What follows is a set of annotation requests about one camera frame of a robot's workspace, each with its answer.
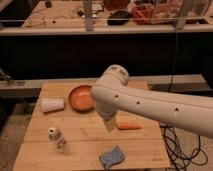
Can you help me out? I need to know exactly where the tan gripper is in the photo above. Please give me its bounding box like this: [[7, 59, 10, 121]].
[[103, 116, 116, 132]]

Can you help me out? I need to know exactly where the clear plastic bottle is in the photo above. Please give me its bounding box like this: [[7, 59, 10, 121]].
[[48, 127, 66, 153]]

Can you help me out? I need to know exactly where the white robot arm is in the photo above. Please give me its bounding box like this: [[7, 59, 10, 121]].
[[91, 65, 213, 139]]

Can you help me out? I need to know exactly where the orange carrot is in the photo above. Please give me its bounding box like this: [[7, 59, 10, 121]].
[[116, 122, 141, 130]]

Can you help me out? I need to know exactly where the orange bowl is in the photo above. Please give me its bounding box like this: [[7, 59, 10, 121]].
[[68, 85, 94, 113]]

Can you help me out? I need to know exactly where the blue cloth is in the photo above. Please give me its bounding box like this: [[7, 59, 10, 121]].
[[99, 146, 125, 171]]

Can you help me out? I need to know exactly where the white paper cup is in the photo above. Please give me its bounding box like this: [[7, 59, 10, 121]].
[[40, 98, 65, 113]]

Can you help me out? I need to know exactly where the black object on shelf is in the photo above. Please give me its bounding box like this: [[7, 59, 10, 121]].
[[107, 10, 131, 26]]

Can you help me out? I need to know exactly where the orange object on shelf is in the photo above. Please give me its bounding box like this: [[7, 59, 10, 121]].
[[131, 6, 152, 25]]

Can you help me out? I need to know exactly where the black cable on floor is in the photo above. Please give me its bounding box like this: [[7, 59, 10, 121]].
[[160, 123, 209, 171]]

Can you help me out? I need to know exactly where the metal support post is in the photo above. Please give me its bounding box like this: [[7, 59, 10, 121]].
[[83, 0, 93, 31]]

